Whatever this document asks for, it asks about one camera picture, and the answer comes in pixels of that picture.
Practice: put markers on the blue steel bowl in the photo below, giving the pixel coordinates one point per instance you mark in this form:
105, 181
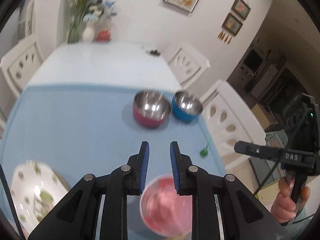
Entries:
186, 106

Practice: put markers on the light blue table mat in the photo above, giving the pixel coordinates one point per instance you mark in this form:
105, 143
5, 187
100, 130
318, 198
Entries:
78, 130

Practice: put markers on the white chair far left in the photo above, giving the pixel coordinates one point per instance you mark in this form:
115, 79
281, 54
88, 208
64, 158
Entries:
20, 64

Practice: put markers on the small green toy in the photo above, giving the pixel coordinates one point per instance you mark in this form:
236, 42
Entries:
204, 151

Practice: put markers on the white chair far right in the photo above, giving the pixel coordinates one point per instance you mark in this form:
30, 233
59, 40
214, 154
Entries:
188, 64

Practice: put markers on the upper small hanging picture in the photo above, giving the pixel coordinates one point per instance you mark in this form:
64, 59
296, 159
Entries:
241, 9

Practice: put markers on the small hanging picture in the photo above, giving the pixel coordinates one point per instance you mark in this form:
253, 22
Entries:
241, 9
232, 24

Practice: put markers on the round blue leaf plate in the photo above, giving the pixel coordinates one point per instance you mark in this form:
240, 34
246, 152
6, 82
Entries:
57, 178

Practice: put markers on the white chair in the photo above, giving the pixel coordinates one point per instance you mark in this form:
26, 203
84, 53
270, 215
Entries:
188, 64
20, 64
230, 120

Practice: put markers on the red steel bowl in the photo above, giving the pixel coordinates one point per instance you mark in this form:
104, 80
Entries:
151, 108

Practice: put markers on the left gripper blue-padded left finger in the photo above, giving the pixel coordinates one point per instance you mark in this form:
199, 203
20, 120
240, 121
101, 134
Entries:
139, 166

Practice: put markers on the white carved corner shelf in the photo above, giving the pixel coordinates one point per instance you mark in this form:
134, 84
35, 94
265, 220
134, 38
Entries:
25, 23

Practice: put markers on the pink plastic bowl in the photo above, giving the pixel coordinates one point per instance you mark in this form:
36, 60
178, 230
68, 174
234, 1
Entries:
163, 211

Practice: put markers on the red lidded cup on saucer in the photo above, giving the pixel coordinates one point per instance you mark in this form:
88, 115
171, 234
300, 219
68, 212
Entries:
103, 36

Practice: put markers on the white vase with blue flowers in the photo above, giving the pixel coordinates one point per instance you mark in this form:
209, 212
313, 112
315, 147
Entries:
98, 17

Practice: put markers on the small black lid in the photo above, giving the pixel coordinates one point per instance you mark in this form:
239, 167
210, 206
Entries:
155, 52

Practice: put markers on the glass vase with green stems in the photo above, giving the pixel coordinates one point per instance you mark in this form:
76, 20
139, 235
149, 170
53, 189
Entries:
78, 10

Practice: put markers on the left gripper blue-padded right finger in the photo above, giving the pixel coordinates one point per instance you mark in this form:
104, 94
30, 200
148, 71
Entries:
180, 164

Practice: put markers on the person's right hand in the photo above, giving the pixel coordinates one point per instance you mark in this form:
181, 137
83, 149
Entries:
283, 208

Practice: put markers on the white floral plate with trees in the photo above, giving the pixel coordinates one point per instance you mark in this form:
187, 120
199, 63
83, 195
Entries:
33, 192

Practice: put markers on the white chair near right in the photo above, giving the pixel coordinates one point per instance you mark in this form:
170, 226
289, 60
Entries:
230, 120

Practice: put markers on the lower small hanging picture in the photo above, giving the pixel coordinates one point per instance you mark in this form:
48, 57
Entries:
232, 24

